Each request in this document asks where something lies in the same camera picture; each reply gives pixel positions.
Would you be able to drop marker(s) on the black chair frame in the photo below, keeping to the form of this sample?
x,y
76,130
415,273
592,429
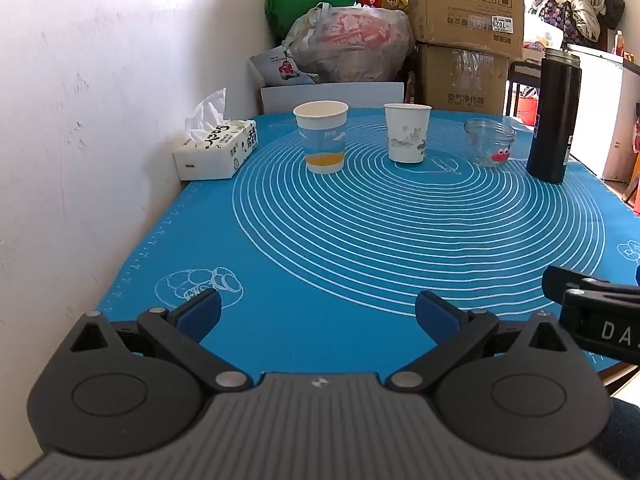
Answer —
x,y
522,67

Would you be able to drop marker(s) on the small grey bag, red print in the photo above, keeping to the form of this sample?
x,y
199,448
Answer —
x,y
280,67

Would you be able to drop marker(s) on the blue silicone baking mat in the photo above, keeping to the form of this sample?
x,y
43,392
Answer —
x,y
350,240

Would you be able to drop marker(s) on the cardboard box with clear tape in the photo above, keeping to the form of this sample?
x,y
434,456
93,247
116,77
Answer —
x,y
462,82

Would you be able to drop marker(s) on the clear plastic bag, red contents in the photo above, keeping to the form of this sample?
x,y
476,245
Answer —
x,y
350,40

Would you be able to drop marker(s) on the paper cup with grey print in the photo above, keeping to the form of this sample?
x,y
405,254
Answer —
x,y
407,132

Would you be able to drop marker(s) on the white tissue box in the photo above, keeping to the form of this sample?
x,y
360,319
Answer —
x,y
215,155

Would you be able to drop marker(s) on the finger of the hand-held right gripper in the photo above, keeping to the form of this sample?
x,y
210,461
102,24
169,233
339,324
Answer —
x,y
562,280

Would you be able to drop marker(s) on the white flat box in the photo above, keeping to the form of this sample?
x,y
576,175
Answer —
x,y
330,96

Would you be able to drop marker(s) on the red bucket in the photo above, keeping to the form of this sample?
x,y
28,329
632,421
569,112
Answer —
x,y
527,110

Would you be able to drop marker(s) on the glass jar with red print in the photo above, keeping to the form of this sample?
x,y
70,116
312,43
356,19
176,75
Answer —
x,y
490,145

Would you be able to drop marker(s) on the small red box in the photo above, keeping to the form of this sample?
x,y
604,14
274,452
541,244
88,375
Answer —
x,y
377,0

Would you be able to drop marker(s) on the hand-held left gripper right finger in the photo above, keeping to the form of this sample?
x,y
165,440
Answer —
x,y
436,317

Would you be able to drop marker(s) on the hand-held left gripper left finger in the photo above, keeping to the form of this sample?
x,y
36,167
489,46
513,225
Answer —
x,y
200,314

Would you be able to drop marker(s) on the paper cup with orange band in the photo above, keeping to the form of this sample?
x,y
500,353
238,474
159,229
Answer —
x,y
322,135

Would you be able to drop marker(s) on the floral cloth bag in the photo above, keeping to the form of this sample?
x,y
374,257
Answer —
x,y
552,15

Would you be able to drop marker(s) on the white chest freezer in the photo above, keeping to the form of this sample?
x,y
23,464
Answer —
x,y
607,110

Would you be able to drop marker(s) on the large cardboard box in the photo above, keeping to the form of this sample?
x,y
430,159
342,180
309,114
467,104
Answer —
x,y
462,5

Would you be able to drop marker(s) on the black thermos bottle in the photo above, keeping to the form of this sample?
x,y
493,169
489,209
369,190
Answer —
x,y
554,120

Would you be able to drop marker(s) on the person's leg in dark pants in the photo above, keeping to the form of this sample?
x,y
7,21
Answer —
x,y
622,440

